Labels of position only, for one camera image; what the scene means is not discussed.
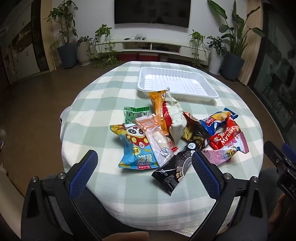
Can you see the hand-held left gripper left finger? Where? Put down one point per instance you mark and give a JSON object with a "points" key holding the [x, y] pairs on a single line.
{"points": [[81, 176]]}

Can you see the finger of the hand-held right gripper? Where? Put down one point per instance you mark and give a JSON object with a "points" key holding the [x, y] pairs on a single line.
{"points": [[272, 154], [288, 150]]}

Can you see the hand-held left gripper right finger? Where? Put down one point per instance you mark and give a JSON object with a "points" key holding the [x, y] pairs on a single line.
{"points": [[205, 176]]}

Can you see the pink cartoon snack packet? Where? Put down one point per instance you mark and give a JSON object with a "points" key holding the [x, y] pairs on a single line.
{"points": [[222, 155]]}

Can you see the black snack packet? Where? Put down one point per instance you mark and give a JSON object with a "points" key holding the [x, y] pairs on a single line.
{"points": [[171, 171]]}

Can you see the gold snack packet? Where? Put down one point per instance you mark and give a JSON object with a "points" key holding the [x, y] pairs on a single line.
{"points": [[197, 139]]}

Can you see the red candy packet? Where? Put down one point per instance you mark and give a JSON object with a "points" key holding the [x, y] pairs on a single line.
{"points": [[225, 136]]}

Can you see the blue chips packet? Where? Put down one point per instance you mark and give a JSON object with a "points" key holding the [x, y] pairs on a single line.
{"points": [[211, 124]]}

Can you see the brown red patterned snack packet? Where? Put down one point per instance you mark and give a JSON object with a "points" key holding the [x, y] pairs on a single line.
{"points": [[190, 121]]}

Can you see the clear pink sausage packet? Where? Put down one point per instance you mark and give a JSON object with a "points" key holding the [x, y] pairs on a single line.
{"points": [[159, 143]]}

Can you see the blue panda snack packet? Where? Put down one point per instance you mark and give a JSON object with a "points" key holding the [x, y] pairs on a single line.
{"points": [[134, 148]]}

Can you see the cream white snack packet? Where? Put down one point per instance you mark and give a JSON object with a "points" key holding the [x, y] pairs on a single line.
{"points": [[177, 118]]}

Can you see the thin red snack packet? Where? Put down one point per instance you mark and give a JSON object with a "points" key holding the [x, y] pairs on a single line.
{"points": [[167, 115]]}

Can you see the green snack packet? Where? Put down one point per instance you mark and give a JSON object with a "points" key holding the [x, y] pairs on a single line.
{"points": [[133, 114]]}

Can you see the orange snack packet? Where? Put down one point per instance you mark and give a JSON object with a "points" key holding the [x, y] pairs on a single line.
{"points": [[157, 109]]}

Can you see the white plastic tray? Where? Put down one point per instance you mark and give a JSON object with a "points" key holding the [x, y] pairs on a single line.
{"points": [[175, 78]]}

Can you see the person's right hand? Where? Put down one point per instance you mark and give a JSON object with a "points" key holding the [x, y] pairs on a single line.
{"points": [[282, 205]]}

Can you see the green white checked tablecloth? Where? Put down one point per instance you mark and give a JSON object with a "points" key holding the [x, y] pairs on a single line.
{"points": [[104, 104]]}

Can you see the glass sliding door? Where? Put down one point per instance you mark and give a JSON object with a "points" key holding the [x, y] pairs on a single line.
{"points": [[277, 69]]}

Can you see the large-leaf plant dark pot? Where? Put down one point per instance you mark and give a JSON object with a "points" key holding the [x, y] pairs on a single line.
{"points": [[233, 64]]}

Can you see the bushy plant tall white pot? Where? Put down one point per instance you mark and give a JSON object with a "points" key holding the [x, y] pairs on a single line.
{"points": [[217, 60]]}

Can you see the beige curtain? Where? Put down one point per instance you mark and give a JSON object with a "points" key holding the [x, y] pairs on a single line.
{"points": [[251, 46]]}

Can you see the tall tree in blue pot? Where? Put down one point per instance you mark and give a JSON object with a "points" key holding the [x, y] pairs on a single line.
{"points": [[67, 54]]}

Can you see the small plant ribbed white pot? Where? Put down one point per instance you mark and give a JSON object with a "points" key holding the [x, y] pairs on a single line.
{"points": [[83, 53]]}

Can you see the small white bucket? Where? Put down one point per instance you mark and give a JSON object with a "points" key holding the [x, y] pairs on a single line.
{"points": [[164, 58]]}

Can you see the red storage box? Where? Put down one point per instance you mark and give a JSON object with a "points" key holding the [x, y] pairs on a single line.
{"points": [[126, 56], [148, 57]]}

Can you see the thin leafy plant on stand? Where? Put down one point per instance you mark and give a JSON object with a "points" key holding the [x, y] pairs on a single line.
{"points": [[55, 47]]}

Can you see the trailing vine plant on cabinet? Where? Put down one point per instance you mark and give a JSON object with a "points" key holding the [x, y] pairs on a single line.
{"points": [[196, 38]]}

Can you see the white television cabinet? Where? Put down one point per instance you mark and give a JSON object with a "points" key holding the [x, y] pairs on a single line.
{"points": [[138, 46]]}

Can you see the trailing pothos on stand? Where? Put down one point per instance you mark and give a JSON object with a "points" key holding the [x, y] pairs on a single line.
{"points": [[103, 32]]}

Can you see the black wall television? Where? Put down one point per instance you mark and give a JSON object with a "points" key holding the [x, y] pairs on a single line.
{"points": [[152, 11]]}

